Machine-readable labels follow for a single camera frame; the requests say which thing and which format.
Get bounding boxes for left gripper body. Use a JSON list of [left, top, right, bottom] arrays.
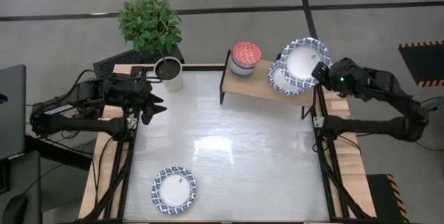
[[103, 73, 155, 114]]

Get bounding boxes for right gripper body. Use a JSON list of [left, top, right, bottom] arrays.
[[327, 57, 365, 98]]

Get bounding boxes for blue-rimmed white paper bowl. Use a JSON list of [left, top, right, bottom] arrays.
[[267, 60, 308, 97], [151, 166, 198, 216], [278, 37, 332, 92]]

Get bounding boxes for pink patterned small bowl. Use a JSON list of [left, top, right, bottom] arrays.
[[231, 41, 262, 67]]

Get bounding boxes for teal patterned small bowl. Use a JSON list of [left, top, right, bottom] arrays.
[[228, 62, 258, 77]]

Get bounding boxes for white plant pot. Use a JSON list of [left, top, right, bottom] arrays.
[[153, 56, 184, 92]]

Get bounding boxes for green leafy plant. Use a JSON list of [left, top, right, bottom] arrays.
[[117, 0, 183, 54]]

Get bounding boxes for black hazard-striped floor mat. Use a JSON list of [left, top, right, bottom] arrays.
[[398, 40, 444, 88], [366, 173, 410, 224]]

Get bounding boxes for grey floor power box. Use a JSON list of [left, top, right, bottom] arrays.
[[421, 97, 444, 114]]

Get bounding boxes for grey laptop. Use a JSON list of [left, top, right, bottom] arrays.
[[0, 64, 27, 161]]

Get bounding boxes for dark grey side desk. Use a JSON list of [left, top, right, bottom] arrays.
[[0, 133, 93, 224]]

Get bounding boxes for black computer mouse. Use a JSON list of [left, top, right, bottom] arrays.
[[1, 194, 28, 224]]

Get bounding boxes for black aluminium table frame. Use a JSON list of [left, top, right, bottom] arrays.
[[76, 62, 377, 224]]

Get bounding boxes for wooden shelf with black frame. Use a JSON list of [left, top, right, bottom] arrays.
[[219, 49, 317, 121]]

